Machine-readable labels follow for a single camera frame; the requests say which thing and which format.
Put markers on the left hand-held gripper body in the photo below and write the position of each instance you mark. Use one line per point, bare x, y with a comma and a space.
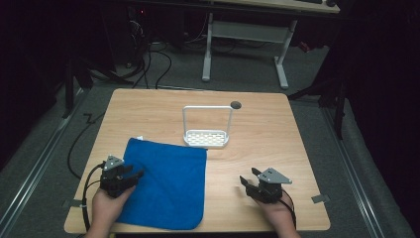
111, 180

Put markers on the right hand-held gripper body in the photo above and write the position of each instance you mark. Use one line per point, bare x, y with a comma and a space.
269, 186

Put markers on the blue towel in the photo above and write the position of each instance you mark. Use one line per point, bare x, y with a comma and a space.
168, 185

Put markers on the person's right hand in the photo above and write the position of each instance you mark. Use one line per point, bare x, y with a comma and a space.
277, 213

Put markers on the grey tape piece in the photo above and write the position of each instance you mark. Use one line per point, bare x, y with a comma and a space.
320, 198
71, 203

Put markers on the round black table grommet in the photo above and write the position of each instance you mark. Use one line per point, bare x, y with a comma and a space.
235, 105

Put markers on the black metal stand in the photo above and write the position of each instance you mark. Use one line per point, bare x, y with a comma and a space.
71, 82
336, 105

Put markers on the small red object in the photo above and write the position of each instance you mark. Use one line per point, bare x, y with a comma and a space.
304, 47

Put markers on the dark computer tower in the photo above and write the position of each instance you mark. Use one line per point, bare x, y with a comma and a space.
137, 33

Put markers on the white-framed wooden desk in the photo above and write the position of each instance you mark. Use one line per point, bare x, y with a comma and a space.
251, 31

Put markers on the metal floor rail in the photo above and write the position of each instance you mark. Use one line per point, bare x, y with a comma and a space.
355, 178
36, 168

